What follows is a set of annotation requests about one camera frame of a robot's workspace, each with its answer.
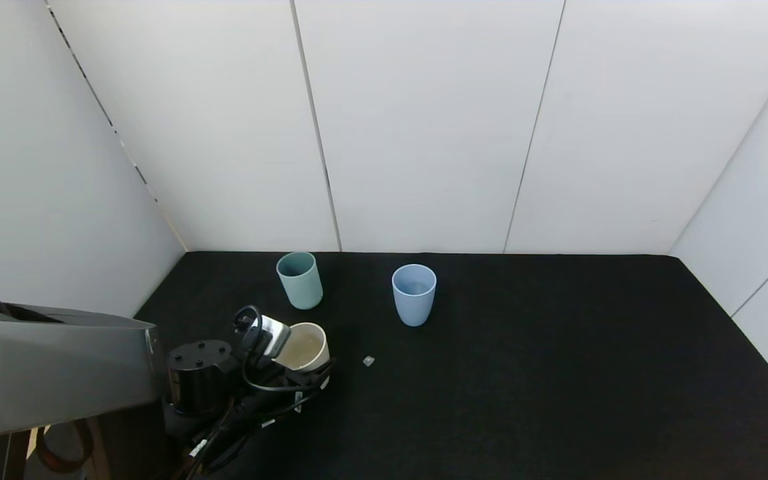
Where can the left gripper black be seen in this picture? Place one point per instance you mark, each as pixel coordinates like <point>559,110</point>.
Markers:
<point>308,384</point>

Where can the cream plastic cup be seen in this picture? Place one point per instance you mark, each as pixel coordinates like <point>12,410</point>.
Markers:
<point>307,346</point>

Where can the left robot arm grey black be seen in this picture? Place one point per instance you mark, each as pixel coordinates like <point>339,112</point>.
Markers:
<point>50,373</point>

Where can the green plastic cup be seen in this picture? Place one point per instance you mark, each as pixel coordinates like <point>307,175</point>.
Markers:
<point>302,290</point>

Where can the blue plastic cup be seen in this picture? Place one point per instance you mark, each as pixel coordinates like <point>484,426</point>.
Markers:
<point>414,303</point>

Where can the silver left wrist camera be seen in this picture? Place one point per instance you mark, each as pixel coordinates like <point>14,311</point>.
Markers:
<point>274,335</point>

